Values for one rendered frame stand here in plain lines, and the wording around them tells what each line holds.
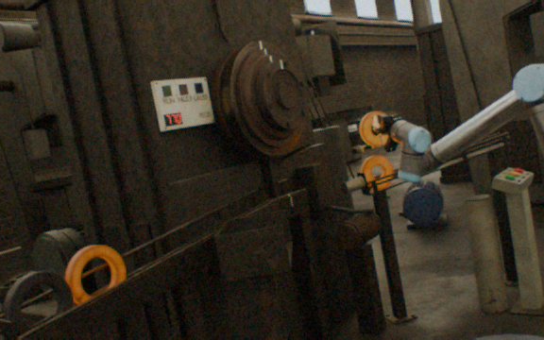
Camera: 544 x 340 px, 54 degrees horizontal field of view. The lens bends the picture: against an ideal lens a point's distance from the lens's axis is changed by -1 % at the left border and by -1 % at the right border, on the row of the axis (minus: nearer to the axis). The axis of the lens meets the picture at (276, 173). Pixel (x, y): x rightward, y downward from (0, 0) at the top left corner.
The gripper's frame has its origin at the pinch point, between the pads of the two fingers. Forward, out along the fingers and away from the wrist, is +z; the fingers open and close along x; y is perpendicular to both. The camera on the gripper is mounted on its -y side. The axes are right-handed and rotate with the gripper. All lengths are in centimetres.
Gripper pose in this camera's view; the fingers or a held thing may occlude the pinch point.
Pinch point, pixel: (375, 125)
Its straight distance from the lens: 243.1
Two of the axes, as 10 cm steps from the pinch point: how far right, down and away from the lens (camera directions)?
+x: -9.4, 2.2, -2.6
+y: -1.2, -9.3, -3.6
